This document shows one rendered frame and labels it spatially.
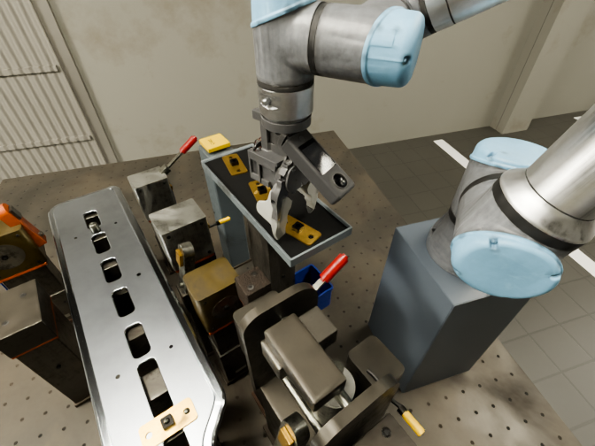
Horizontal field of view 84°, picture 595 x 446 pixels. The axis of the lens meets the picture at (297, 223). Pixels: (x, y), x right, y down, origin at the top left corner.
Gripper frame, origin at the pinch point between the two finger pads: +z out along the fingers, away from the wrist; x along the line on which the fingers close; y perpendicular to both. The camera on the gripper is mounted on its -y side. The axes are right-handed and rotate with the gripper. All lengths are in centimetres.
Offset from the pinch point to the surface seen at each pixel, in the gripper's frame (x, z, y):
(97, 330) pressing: 33.0, 17.8, 22.4
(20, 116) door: -8, 53, 230
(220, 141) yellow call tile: -12.5, 1.8, 35.5
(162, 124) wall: -77, 72, 190
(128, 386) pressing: 34.7, 17.8, 8.4
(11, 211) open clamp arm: 31, 9, 58
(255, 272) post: 9.0, 7.7, 2.6
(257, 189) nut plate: -3.6, 1.5, 13.9
